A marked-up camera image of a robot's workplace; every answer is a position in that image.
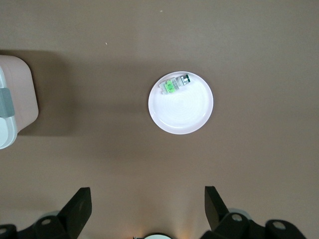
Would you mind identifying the brown table mat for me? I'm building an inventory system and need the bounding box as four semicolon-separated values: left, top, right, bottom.
0;0;319;239

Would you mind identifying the white lidded storage box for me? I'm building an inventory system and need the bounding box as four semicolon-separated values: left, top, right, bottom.
0;55;39;150

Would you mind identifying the green push-button switch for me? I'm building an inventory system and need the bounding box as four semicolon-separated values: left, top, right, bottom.
159;74;191;96

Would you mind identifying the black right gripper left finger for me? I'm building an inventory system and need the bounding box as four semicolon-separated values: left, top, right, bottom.
0;187;93;239

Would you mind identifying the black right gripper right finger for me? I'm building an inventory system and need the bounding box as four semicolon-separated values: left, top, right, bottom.
203;186;309;239

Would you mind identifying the pink round plate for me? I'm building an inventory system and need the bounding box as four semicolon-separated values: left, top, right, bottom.
148;70;214;135

